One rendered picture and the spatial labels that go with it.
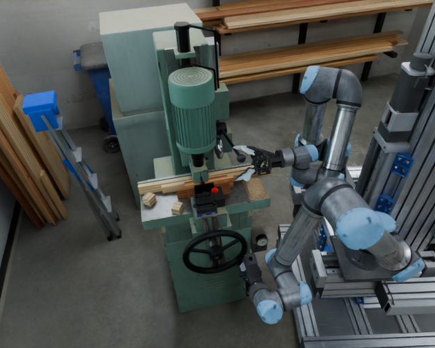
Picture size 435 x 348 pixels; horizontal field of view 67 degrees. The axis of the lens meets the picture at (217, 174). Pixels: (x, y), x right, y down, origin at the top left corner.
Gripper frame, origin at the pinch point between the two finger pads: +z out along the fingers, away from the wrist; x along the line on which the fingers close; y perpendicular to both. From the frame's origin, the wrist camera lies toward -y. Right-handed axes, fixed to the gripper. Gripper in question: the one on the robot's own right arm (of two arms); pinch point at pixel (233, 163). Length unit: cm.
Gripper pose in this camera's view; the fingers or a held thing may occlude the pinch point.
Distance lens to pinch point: 135.9
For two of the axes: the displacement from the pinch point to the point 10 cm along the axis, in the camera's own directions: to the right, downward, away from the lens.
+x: 0.7, 8.8, 4.7
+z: -9.8, 1.6, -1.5
